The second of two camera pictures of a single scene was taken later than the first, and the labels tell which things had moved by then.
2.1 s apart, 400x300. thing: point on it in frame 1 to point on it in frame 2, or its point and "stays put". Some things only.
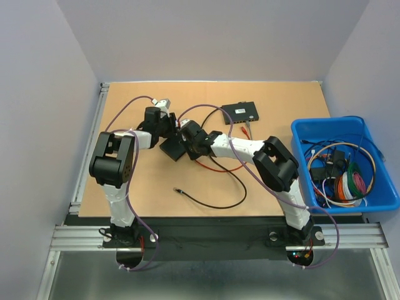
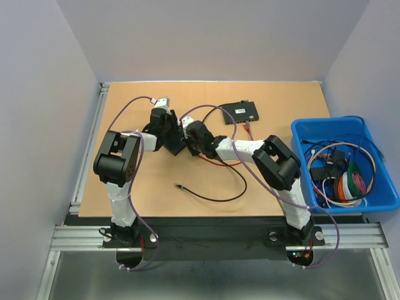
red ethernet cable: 224,170 to 248,132
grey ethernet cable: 248,123 stays put
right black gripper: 192,154 stays put
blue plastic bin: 341,167 stays put
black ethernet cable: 222,167 to 177,185
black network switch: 240,112 stays put
